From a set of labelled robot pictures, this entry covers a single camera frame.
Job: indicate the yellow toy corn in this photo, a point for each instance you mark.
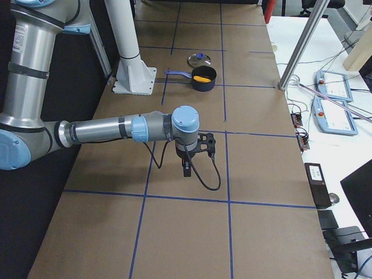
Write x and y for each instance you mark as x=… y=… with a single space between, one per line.
x=201 y=79

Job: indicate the near blue teach pendant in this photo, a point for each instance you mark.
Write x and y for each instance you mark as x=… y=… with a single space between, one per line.
x=333 y=119

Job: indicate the blue teach pendant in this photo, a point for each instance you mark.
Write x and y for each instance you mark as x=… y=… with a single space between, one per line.
x=333 y=119
x=334 y=85

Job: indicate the aluminium frame post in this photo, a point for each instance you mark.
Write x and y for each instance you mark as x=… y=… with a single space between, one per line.
x=312 y=22

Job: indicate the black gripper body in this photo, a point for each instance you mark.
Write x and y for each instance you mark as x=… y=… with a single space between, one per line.
x=182 y=156

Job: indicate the black power box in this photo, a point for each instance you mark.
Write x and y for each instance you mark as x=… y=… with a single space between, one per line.
x=317 y=185

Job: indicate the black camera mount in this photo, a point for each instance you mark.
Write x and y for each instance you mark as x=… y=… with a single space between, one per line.
x=206 y=143

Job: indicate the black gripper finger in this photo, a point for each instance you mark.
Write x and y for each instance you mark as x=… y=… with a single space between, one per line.
x=187 y=169

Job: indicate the glass pot lid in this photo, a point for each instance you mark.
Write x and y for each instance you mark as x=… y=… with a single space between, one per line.
x=199 y=59

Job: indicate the dark blue saucepan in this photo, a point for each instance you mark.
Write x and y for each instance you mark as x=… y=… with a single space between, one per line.
x=205 y=71

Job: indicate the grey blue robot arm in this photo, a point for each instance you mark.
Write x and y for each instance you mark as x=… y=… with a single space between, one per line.
x=33 y=124

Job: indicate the far blue teach pendant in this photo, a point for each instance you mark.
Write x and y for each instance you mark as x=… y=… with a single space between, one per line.
x=334 y=85

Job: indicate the black monitor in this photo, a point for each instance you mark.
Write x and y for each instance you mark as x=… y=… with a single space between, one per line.
x=357 y=188

